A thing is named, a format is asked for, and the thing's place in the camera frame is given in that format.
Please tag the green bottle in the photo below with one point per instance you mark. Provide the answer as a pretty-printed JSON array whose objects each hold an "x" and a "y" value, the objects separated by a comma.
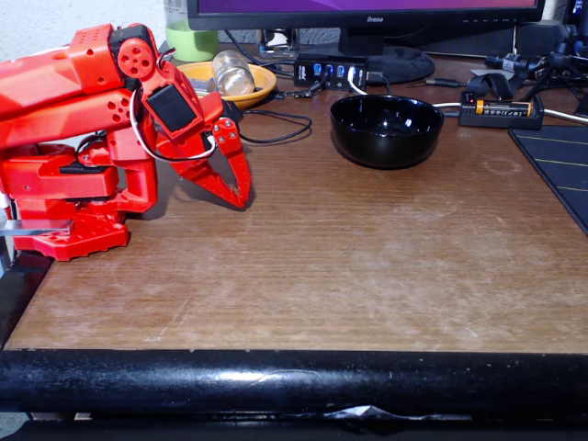
[{"x": 193, "y": 43}]

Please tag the clear glass jar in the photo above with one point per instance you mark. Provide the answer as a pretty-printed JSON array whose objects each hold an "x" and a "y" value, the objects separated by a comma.
[{"x": 234, "y": 73}]

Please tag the yellow plate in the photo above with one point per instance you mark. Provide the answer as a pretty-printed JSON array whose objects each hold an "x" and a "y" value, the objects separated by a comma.
[{"x": 264, "y": 87}]

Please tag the black USB hub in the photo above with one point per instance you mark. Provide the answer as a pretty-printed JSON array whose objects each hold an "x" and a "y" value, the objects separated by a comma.
[{"x": 331, "y": 71}]

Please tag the black glossy bowl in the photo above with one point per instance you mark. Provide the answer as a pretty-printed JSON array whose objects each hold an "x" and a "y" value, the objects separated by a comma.
[{"x": 386, "y": 142}]

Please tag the metal clamp bar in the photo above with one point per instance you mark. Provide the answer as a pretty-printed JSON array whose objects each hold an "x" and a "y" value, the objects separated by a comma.
[{"x": 37, "y": 227}]

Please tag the black computer monitor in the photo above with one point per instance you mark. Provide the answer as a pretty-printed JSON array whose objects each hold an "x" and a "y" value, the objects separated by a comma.
[{"x": 367, "y": 9}]

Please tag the black padded table edge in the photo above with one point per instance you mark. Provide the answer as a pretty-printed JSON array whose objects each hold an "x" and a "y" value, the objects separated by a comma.
[{"x": 294, "y": 381}]

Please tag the black battery charger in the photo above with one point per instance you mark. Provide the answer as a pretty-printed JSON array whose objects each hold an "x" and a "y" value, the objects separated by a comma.
[{"x": 500, "y": 121}]

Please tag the yellow and black battery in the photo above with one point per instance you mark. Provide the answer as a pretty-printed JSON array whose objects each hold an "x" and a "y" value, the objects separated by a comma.
[{"x": 503, "y": 108}]

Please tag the black flashlight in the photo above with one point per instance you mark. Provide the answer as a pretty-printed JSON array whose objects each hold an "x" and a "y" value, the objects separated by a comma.
[{"x": 519, "y": 62}]

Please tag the black mat with yellow lines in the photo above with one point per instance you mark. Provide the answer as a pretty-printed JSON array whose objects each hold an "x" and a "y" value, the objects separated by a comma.
[{"x": 560, "y": 161}]

